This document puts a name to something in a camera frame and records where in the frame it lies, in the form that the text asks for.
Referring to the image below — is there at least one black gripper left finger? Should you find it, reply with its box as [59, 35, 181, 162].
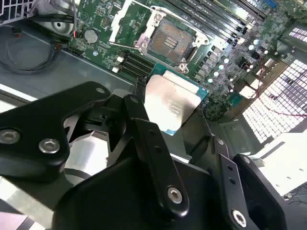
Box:
[0, 79, 190, 218]

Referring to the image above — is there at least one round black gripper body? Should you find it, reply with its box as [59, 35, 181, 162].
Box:
[51, 155, 225, 230]

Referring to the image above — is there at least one CPU with silver top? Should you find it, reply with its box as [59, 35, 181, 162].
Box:
[145, 62, 209, 137]

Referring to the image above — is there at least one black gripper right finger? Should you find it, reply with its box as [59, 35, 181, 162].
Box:
[198, 109, 288, 230]

